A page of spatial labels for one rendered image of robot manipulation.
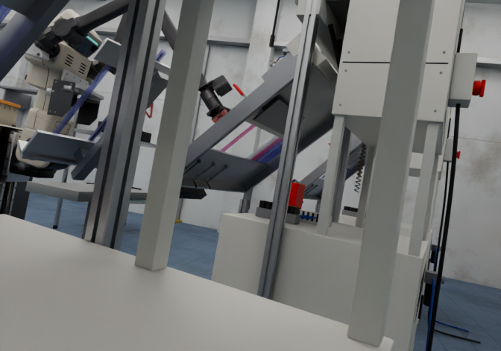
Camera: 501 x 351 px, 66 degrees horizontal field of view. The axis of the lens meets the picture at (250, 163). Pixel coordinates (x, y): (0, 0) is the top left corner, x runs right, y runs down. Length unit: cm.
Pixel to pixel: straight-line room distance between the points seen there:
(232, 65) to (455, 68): 453
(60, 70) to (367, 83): 135
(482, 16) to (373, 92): 463
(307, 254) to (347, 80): 56
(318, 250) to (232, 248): 30
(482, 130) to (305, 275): 439
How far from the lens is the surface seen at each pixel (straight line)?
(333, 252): 121
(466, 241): 531
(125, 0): 180
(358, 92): 124
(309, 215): 155
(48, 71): 203
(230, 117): 138
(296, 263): 125
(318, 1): 135
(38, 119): 197
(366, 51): 128
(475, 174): 533
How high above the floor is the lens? 75
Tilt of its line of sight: 3 degrees up
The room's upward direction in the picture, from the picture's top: 10 degrees clockwise
